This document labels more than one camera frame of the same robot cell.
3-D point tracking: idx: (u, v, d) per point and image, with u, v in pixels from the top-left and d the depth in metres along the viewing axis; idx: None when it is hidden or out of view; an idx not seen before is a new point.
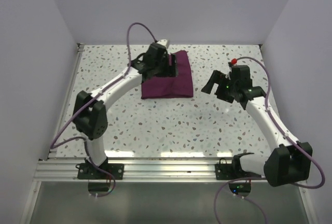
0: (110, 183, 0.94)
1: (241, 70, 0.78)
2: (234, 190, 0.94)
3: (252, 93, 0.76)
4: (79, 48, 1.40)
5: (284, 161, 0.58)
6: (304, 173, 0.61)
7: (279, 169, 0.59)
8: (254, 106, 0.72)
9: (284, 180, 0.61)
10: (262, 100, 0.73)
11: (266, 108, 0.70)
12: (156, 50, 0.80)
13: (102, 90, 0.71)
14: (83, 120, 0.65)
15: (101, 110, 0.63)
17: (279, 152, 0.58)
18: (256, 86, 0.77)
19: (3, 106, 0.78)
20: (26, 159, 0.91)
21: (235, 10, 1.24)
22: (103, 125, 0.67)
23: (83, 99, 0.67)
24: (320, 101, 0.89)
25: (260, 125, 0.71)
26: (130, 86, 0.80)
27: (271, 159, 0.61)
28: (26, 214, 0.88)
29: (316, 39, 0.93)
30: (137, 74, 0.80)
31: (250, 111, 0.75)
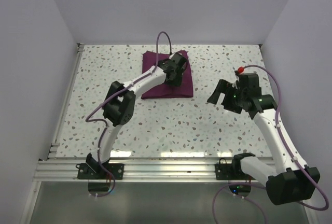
0: (110, 183, 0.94)
1: (250, 79, 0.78)
2: (234, 190, 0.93)
3: (262, 102, 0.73)
4: (79, 48, 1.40)
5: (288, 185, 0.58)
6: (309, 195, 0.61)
7: (284, 192, 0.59)
8: (264, 120, 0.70)
9: (288, 200, 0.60)
10: (272, 113, 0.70)
11: (277, 124, 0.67)
12: (180, 58, 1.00)
13: (134, 82, 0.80)
14: (113, 107, 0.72)
15: (132, 98, 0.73)
17: (286, 177, 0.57)
18: (267, 95, 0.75)
19: (3, 106, 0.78)
20: (26, 159, 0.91)
21: (235, 10, 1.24)
22: (129, 114, 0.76)
23: (115, 88, 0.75)
24: (321, 101, 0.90)
25: (267, 140, 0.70)
26: (152, 83, 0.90)
27: (275, 180, 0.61)
28: (26, 214, 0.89)
29: (316, 39, 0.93)
30: (162, 73, 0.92)
31: (258, 123, 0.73)
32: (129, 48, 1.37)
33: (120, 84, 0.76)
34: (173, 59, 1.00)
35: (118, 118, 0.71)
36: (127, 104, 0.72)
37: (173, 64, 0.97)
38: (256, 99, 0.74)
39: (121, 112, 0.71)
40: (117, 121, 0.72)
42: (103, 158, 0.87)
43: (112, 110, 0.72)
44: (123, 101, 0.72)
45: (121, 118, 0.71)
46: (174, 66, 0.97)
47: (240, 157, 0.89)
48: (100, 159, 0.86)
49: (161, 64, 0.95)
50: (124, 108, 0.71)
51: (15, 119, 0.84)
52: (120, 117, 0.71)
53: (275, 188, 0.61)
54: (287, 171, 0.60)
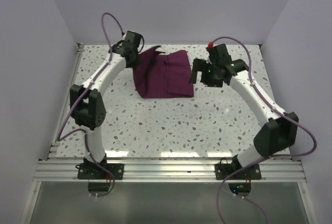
0: (110, 183, 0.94)
1: (219, 47, 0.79)
2: (234, 189, 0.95)
3: (235, 66, 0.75)
4: (79, 48, 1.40)
5: (274, 135, 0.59)
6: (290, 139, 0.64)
7: (270, 142, 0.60)
8: (239, 81, 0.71)
9: (274, 150, 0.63)
10: (246, 74, 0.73)
11: (252, 83, 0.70)
12: (132, 34, 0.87)
13: (94, 79, 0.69)
14: (82, 111, 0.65)
15: (98, 96, 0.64)
17: (270, 125, 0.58)
18: (238, 60, 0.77)
19: (3, 106, 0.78)
20: (26, 159, 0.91)
21: (235, 10, 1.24)
22: (103, 112, 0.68)
23: (75, 91, 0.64)
24: (320, 101, 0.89)
25: (246, 100, 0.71)
26: (116, 70, 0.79)
27: (261, 132, 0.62)
28: (26, 214, 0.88)
29: (316, 39, 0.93)
30: (121, 59, 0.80)
31: (234, 86, 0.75)
32: None
33: (80, 86, 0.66)
34: (126, 39, 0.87)
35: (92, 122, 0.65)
36: (95, 106, 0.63)
37: (128, 45, 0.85)
38: (228, 65, 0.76)
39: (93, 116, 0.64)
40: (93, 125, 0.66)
42: (98, 158, 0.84)
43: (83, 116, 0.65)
44: (91, 104, 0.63)
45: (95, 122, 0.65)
46: (129, 45, 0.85)
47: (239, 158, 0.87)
48: (96, 160, 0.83)
49: (115, 47, 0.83)
50: (93, 111, 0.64)
51: (15, 119, 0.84)
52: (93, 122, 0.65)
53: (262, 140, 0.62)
54: (269, 121, 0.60)
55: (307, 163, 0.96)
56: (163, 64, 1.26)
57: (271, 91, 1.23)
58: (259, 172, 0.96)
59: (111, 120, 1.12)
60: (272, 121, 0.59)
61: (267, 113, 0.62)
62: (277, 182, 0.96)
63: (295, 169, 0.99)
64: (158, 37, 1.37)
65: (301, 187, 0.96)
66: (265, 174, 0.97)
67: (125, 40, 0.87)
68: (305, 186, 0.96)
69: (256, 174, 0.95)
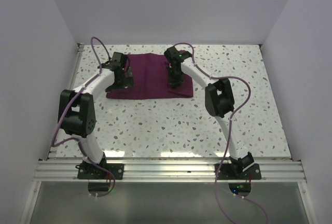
0: (110, 183, 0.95)
1: (169, 48, 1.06)
2: (234, 189, 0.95)
3: (182, 56, 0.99)
4: (79, 48, 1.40)
5: (213, 94, 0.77)
6: (232, 98, 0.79)
7: (212, 101, 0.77)
8: (186, 64, 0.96)
9: (220, 110, 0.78)
10: (191, 59, 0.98)
11: (195, 64, 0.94)
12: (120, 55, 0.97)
13: (85, 85, 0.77)
14: (72, 118, 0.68)
15: (90, 99, 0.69)
17: (209, 88, 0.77)
18: (184, 53, 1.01)
19: (3, 106, 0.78)
20: (26, 158, 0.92)
21: (234, 9, 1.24)
22: (93, 119, 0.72)
23: (67, 96, 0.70)
24: (319, 102, 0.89)
25: (194, 77, 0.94)
26: (106, 83, 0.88)
27: (207, 97, 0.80)
28: (26, 214, 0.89)
29: (315, 39, 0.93)
30: (110, 72, 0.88)
31: (185, 71, 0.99)
32: (129, 48, 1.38)
33: (71, 92, 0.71)
34: (114, 59, 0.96)
35: (82, 127, 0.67)
36: (86, 109, 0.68)
37: (116, 63, 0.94)
38: (178, 56, 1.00)
39: (83, 120, 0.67)
40: (83, 130, 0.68)
42: (96, 159, 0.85)
43: (72, 122, 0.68)
44: (82, 108, 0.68)
45: (85, 126, 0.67)
46: (118, 64, 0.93)
47: (239, 162, 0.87)
48: (94, 162, 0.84)
49: (105, 66, 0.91)
50: (85, 113, 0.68)
51: (15, 119, 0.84)
52: (83, 126, 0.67)
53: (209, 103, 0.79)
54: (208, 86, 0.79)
55: (307, 164, 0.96)
56: (162, 65, 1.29)
57: (271, 91, 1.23)
58: (259, 172, 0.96)
59: (111, 120, 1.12)
60: (209, 85, 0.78)
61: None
62: (277, 182, 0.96)
63: (295, 169, 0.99)
64: (158, 37, 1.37)
65: (301, 188, 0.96)
66: (265, 174, 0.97)
67: (113, 60, 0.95)
68: (305, 186, 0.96)
69: (256, 174, 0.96)
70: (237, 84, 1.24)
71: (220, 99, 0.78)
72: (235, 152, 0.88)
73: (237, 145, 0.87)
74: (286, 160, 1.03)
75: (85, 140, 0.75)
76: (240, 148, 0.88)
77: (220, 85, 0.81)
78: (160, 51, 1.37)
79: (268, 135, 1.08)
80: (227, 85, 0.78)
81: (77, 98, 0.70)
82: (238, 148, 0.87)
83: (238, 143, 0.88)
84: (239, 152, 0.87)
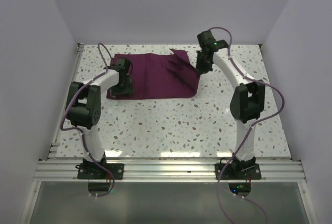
0: (110, 184, 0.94)
1: (204, 34, 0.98)
2: (234, 190, 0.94)
3: (218, 45, 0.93)
4: (79, 48, 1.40)
5: (243, 96, 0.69)
6: (262, 104, 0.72)
7: (240, 104, 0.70)
8: (220, 56, 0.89)
9: (246, 114, 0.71)
10: (225, 51, 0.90)
11: (230, 57, 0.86)
12: (124, 59, 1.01)
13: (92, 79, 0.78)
14: (78, 109, 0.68)
15: (97, 91, 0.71)
17: (240, 89, 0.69)
18: (220, 41, 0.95)
19: (3, 106, 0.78)
20: (26, 158, 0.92)
21: (234, 9, 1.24)
22: (98, 112, 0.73)
23: (75, 86, 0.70)
24: (320, 101, 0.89)
25: (225, 71, 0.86)
26: (109, 83, 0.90)
27: (234, 98, 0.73)
28: (26, 214, 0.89)
29: (315, 39, 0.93)
30: (114, 72, 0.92)
31: (217, 61, 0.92)
32: (129, 48, 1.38)
33: (80, 83, 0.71)
34: (118, 63, 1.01)
35: (88, 118, 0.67)
36: (94, 100, 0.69)
37: (121, 66, 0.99)
38: (212, 43, 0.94)
39: (90, 111, 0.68)
40: (88, 122, 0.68)
42: (97, 157, 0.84)
43: (79, 113, 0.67)
44: (90, 99, 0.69)
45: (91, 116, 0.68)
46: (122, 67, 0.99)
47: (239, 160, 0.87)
48: (94, 159, 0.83)
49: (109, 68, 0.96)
50: (93, 104, 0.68)
51: (15, 119, 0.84)
52: (90, 116, 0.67)
53: (235, 105, 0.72)
54: (240, 86, 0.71)
55: (307, 163, 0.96)
56: (162, 65, 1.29)
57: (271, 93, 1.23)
58: (259, 172, 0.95)
59: (111, 120, 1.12)
60: (241, 85, 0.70)
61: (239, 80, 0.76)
62: (277, 182, 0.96)
63: (295, 169, 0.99)
64: (158, 37, 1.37)
65: (301, 188, 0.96)
66: (264, 173, 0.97)
67: (117, 64, 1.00)
68: (305, 186, 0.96)
69: (256, 174, 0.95)
70: None
71: (248, 103, 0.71)
72: (242, 154, 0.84)
73: (246, 150, 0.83)
74: (286, 160, 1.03)
75: (89, 133, 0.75)
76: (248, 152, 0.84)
77: (252, 87, 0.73)
78: (159, 51, 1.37)
79: (268, 135, 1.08)
80: (261, 89, 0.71)
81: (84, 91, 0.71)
82: (245, 152, 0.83)
83: (248, 148, 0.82)
84: (246, 155, 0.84)
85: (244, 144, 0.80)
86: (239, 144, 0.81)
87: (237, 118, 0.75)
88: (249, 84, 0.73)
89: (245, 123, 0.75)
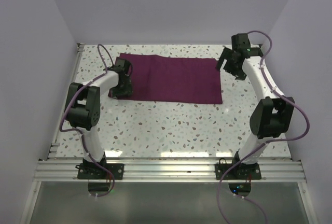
0: (110, 183, 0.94)
1: (240, 36, 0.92)
2: (234, 190, 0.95)
3: (251, 51, 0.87)
4: (79, 48, 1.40)
5: (267, 112, 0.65)
6: (286, 125, 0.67)
7: (262, 121, 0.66)
8: (250, 63, 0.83)
9: (265, 131, 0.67)
10: (258, 59, 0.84)
11: (261, 66, 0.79)
12: (123, 60, 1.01)
13: (92, 80, 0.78)
14: (78, 110, 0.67)
15: (96, 92, 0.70)
17: (266, 103, 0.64)
18: (254, 47, 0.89)
19: (3, 106, 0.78)
20: (26, 159, 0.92)
21: (235, 9, 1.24)
22: (98, 112, 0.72)
23: (74, 87, 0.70)
24: (320, 102, 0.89)
25: (253, 81, 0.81)
26: (109, 83, 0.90)
27: (257, 110, 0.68)
28: (26, 214, 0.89)
29: (315, 39, 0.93)
30: (114, 73, 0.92)
31: (246, 68, 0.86)
32: (129, 48, 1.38)
33: (79, 83, 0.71)
34: (118, 64, 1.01)
35: (87, 119, 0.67)
36: (94, 101, 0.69)
37: (120, 68, 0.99)
38: (245, 50, 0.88)
39: (90, 111, 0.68)
40: (87, 122, 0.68)
42: (97, 157, 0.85)
43: (78, 114, 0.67)
44: (90, 100, 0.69)
45: (90, 117, 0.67)
46: (121, 68, 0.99)
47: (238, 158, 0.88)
48: (94, 159, 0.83)
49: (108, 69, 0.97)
50: (92, 105, 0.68)
51: (15, 119, 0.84)
52: (88, 117, 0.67)
53: (257, 118, 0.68)
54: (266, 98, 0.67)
55: (307, 163, 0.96)
56: (162, 66, 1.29)
57: None
58: (259, 173, 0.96)
59: (111, 120, 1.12)
60: (268, 100, 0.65)
61: (266, 92, 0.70)
62: (277, 182, 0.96)
63: (295, 169, 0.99)
64: (158, 36, 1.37)
65: (301, 188, 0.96)
66: (264, 174, 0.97)
67: (117, 65, 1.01)
68: (305, 186, 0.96)
69: (256, 174, 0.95)
70: (237, 84, 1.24)
71: (271, 120, 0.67)
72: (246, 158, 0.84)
73: (251, 157, 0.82)
74: (286, 160, 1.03)
75: (88, 134, 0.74)
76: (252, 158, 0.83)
77: (279, 104, 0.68)
78: (159, 51, 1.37)
79: None
80: (288, 109, 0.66)
81: (84, 91, 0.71)
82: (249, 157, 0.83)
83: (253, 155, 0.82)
84: (249, 160, 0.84)
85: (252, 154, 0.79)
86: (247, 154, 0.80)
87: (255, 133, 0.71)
88: (277, 100, 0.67)
89: (260, 139, 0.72)
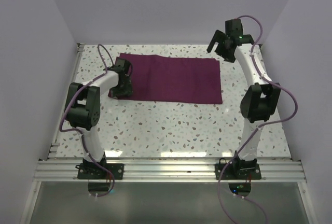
0: (110, 183, 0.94)
1: (234, 22, 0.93)
2: (234, 190, 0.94)
3: (243, 38, 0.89)
4: (79, 48, 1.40)
5: (255, 97, 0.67)
6: (273, 108, 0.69)
7: (250, 104, 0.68)
8: (241, 50, 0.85)
9: (253, 115, 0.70)
10: (249, 46, 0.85)
11: (252, 53, 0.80)
12: (124, 60, 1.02)
13: (92, 80, 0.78)
14: (78, 110, 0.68)
15: (96, 92, 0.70)
17: (253, 88, 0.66)
18: (247, 35, 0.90)
19: (3, 106, 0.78)
20: (26, 159, 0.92)
21: (235, 9, 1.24)
22: (97, 112, 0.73)
23: (74, 87, 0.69)
24: (320, 102, 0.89)
25: (244, 67, 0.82)
26: (110, 83, 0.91)
27: (246, 96, 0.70)
28: (26, 214, 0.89)
29: (315, 39, 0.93)
30: (114, 73, 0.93)
31: (238, 55, 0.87)
32: (129, 48, 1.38)
33: (79, 83, 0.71)
34: (118, 64, 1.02)
35: (87, 119, 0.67)
36: (94, 101, 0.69)
37: (120, 68, 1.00)
38: (237, 37, 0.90)
39: (90, 111, 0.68)
40: (87, 122, 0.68)
42: (97, 157, 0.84)
43: (78, 113, 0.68)
44: (90, 100, 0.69)
45: (91, 117, 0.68)
46: (121, 68, 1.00)
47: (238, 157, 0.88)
48: (94, 159, 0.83)
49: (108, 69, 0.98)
50: (92, 105, 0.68)
51: (15, 119, 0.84)
52: (89, 117, 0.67)
53: (245, 102, 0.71)
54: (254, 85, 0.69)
55: (307, 163, 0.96)
56: (163, 66, 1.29)
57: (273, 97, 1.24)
58: (259, 172, 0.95)
59: (111, 120, 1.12)
60: (256, 85, 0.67)
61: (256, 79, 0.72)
62: (277, 182, 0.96)
63: (295, 169, 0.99)
64: (158, 37, 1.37)
65: (301, 187, 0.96)
66: (264, 173, 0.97)
67: (117, 65, 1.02)
68: (305, 186, 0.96)
69: (256, 174, 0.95)
70: (237, 84, 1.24)
71: (259, 104, 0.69)
72: (244, 153, 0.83)
73: (249, 150, 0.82)
74: (286, 160, 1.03)
75: (88, 134, 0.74)
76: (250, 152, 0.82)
77: (267, 89, 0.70)
78: (159, 51, 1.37)
79: (268, 135, 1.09)
80: (276, 93, 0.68)
81: (84, 91, 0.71)
82: (248, 151, 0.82)
83: (251, 149, 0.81)
84: (247, 155, 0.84)
85: (247, 143, 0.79)
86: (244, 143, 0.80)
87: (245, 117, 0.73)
88: (264, 85, 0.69)
89: (251, 124, 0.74)
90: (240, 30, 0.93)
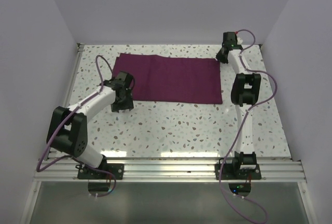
0: (110, 183, 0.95)
1: (229, 34, 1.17)
2: (234, 189, 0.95)
3: (234, 46, 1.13)
4: (79, 48, 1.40)
5: (240, 84, 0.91)
6: (256, 94, 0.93)
7: (238, 90, 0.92)
8: (232, 53, 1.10)
9: (241, 99, 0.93)
10: (238, 50, 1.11)
11: (239, 55, 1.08)
12: (125, 74, 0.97)
13: (81, 103, 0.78)
14: (63, 138, 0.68)
15: (83, 121, 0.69)
17: (239, 76, 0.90)
18: (237, 44, 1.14)
19: (2, 106, 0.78)
20: (26, 159, 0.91)
21: (235, 9, 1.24)
22: (83, 141, 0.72)
23: (60, 114, 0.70)
24: (320, 102, 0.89)
25: (234, 64, 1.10)
26: (106, 101, 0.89)
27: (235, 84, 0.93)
28: (26, 214, 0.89)
29: (315, 39, 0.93)
30: (110, 90, 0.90)
31: (230, 58, 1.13)
32: (129, 48, 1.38)
33: (65, 110, 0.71)
34: (119, 77, 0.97)
35: (71, 148, 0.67)
36: (78, 130, 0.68)
37: (120, 81, 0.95)
38: (230, 45, 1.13)
39: (73, 140, 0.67)
40: (71, 152, 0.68)
42: (95, 164, 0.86)
43: (62, 143, 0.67)
44: (73, 129, 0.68)
45: (74, 148, 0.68)
46: (122, 82, 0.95)
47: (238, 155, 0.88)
48: (93, 167, 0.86)
49: (107, 83, 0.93)
50: (75, 135, 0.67)
51: (15, 120, 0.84)
52: (72, 146, 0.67)
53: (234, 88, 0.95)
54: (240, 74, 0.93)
55: (307, 163, 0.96)
56: (163, 66, 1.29)
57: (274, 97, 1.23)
58: (259, 172, 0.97)
59: (111, 120, 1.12)
60: (240, 75, 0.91)
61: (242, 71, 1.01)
62: (277, 182, 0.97)
63: (295, 169, 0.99)
64: (158, 36, 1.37)
65: (301, 187, 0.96)
66: (264, 173, 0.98)
67: (118, 78, 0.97)
68: (305, 186, 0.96)
69: (256, 174, 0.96)
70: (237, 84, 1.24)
71: (245, 92, 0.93)
72: (240, 144, 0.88)
73: (245, 139, 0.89)
74: (286, 160, 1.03)
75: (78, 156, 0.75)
76: (246, 142, 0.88)
77: (251, 80, 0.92)
78: (160, 51, 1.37)
79: (268, 135, 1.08)
80: (257, 81, 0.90)
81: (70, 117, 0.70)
82: (244, 142, 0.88)
83: (246, 137, 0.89)
84: (244, 146, 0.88)
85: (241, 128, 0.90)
86: (238, 132, 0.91)
87: (235, 103, 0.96)
88: (249, 76, 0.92)
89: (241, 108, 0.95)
90: (234, 39, 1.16)
